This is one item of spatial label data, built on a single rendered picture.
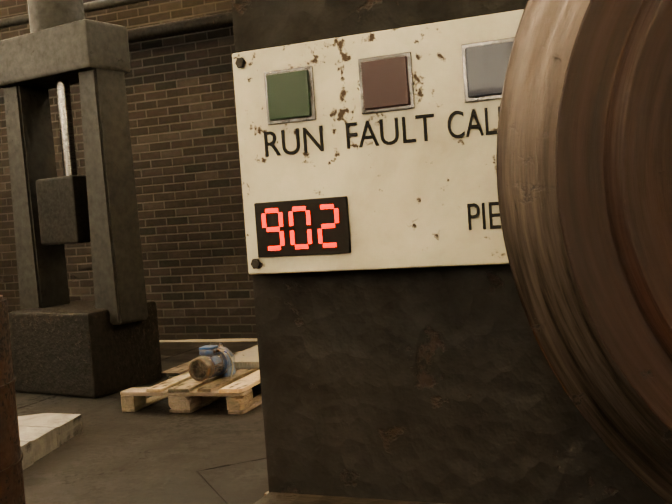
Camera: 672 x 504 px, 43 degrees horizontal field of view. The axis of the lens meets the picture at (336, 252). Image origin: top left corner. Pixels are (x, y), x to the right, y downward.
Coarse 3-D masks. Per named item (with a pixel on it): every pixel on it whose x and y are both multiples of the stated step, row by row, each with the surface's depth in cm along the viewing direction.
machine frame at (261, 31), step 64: (256, 0) 70; (320, 0) 68; (384, 0) 66; (448, 0) 65; (512, 0) 63; (256, 320) 73; (320, 320) 71; (384, 320) 68; (448, 320) 66; (512, 320) 65; (320, 384) 71; (384, 384) 69; (448, 384) 67; (512, 384) 65; (320, 448) 71; (384, 448) 69; (448, 448) 67; (512, 448) 65; (576, 448) 64
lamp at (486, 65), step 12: (468, 48) 62; (480, 48) 62; (492, 48) 61; (504, 48) 61; (468, 60) 62; (480, 60) 62; (492, 60) 61; (504, 60) 61; (468, 72) 62; (480, 72) 62; (492, 72) 61; (504, 72) 61; (468, 84) 62; (480, 84) 62; (492, 84) 61; (468, 96) 62; (480, 96) 62
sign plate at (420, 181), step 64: (256, 64) 69; (320, 64) 67; (448, 64) 63; (256, 128) 69; (320, 128) 67; (384, 128) 65; (448, 128) 63; (256, 192) 70; (320, 192) 68; (384, 192) 66; (448, 192) 64; (256, 256) 70; (320, 256) 68; (384, 256) 66; (448, 256) 64
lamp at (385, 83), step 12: (372, 60) 65; (384, 60) 64; (396, 60) 64; (372, 72) 65; (384, 72) 64; (396, 72) 64; (372, 84) 65; (384, 84) 64; (396, 84) 64; (408, 84) 64; (372, 96) 65; (384, 96) 64; (396, 96) 64; (408, 96) 64; (372, 108) 65
